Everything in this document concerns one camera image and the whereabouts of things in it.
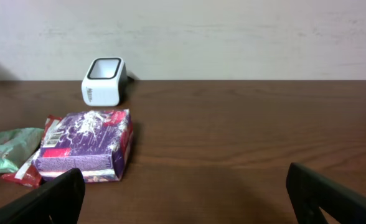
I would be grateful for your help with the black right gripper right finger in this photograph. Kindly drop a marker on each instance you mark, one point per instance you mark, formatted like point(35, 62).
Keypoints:
point(311, 193)

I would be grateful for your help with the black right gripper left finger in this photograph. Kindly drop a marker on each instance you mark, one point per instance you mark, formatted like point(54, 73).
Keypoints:
point(57, 201)

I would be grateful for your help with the red-brown snack bar wrapper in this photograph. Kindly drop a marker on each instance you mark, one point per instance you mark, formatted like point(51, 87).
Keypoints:
point(28, 175)

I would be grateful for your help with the purple snack bag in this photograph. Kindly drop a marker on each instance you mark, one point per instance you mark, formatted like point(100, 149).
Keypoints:
point(96, 142)

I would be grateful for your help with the green wet wipes pack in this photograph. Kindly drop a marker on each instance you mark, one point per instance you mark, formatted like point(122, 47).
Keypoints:
point(16, 146)

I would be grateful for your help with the white barcode scanner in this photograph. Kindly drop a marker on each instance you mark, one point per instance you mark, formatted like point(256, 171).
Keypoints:
point(105, 82)

